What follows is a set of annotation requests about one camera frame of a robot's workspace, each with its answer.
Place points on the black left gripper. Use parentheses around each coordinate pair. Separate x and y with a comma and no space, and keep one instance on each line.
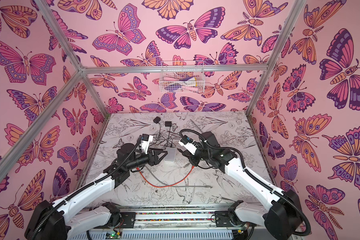
(152,160)

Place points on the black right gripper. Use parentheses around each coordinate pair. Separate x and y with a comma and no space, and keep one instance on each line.
(192,157)

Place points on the white network switch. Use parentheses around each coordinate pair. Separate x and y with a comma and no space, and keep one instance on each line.
(171,155)

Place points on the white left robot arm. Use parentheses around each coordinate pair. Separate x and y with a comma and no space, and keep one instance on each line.
(52,221)

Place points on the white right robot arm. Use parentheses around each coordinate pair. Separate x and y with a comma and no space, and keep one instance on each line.
(279,212)

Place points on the black power adapter left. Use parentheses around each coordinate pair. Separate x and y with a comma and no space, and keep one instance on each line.
(157,120)

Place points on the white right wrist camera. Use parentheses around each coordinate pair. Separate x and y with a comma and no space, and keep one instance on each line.
(189,145)

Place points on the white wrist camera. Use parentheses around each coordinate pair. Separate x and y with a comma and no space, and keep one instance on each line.
(189,145)
(145,142)

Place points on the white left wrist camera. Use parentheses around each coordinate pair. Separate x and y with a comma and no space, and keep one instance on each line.
(145,142)

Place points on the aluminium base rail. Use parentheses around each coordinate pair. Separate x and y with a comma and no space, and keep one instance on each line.
(103,219)

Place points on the grey slotted cable duct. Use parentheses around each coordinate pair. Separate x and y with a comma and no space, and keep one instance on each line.
(166,235)

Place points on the wire basket on wall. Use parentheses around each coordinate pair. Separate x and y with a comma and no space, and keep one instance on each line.
(182,76)

